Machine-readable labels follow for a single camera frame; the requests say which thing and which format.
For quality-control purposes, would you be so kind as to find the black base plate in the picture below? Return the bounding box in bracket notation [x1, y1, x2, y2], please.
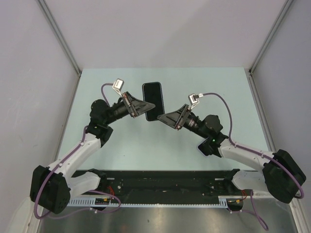
[70, 169, 256, 204]

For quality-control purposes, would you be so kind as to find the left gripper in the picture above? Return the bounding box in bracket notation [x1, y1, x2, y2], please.
[104, 91, 155, 125]

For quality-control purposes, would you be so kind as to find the black phone case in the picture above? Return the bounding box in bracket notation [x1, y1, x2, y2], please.
[142, 82, 165, 121]

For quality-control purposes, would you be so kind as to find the phone in lilac case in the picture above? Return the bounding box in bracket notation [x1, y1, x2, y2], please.
[197, 138, 209, 156]

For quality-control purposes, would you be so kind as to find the right aluminium frame post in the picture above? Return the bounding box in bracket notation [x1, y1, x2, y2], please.
[249, 0, 294, 73]

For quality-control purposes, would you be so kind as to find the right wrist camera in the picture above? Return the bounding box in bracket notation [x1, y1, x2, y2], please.
[188, 94, 200, 110]

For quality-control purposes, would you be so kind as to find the slotted cable duct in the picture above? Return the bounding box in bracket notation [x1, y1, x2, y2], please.
[68, 196, 243, 208]

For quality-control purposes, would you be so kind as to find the aluminium frame post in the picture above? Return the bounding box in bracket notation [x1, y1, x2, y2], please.
[249, 0, 294, 73]
[36, 0, 82, 76]

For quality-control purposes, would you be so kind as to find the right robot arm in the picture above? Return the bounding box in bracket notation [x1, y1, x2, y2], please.
[157, 104, 306, 203]

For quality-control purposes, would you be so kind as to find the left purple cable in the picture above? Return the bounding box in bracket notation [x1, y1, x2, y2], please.
[33, 83, 122, 219]

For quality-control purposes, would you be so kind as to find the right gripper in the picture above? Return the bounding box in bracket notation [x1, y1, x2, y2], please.
[158, 103, 209, 139]

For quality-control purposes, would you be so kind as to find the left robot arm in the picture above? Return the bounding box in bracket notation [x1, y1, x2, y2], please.
[30, 92, 155, 219]

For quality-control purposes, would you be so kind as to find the left aluminium frame post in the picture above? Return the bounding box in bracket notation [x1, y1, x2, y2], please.
[36, 0, 82, 76]

